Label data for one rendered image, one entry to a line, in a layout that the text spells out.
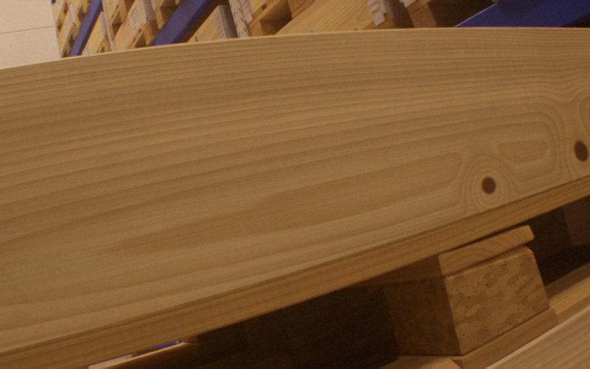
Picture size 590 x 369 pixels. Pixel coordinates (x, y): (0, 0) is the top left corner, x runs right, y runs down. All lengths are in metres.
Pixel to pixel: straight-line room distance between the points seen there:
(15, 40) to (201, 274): 6.59
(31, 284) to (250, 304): 0.16
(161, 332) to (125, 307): 0.03
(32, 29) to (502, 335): 6.69
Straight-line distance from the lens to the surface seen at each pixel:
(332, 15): 2.15
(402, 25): 1.96
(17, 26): 7.05
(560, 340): 0.70
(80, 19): 5.60
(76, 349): 0.43
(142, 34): 3.93
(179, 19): 3.38
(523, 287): 0.66
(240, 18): 2.76
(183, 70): 0.48
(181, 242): 0.45
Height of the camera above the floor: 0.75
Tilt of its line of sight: 4 degrees up
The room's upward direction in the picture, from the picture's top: 15 degrees counter-clockwise
